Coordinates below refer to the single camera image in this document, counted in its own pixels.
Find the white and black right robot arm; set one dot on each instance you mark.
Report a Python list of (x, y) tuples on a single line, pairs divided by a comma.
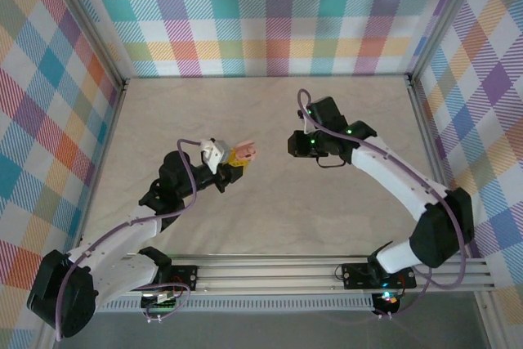
[(392, 177)]

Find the wide aluminium base rail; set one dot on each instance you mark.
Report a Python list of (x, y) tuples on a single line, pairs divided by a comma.
[(265, 273)]

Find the aluminium side rail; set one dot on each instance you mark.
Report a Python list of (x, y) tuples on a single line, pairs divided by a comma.
[(112, 120), (424, 120)]

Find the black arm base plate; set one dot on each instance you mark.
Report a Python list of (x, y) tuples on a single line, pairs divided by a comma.
[(184, 277), (355, 275)]

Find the pink earbud charging case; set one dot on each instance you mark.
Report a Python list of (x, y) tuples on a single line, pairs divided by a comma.
[(246, 150)]

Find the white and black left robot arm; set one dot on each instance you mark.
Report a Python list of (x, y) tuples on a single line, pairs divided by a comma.
[(122, 238)]

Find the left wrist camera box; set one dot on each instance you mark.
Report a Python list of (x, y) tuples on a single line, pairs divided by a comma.
[(220, 148)]

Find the controller circuit board with LED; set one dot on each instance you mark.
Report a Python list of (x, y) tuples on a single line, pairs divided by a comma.
[(388, 300)]

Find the aluminium frame post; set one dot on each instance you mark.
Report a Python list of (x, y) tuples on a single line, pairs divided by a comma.
[(444, 18), (94, 26)]

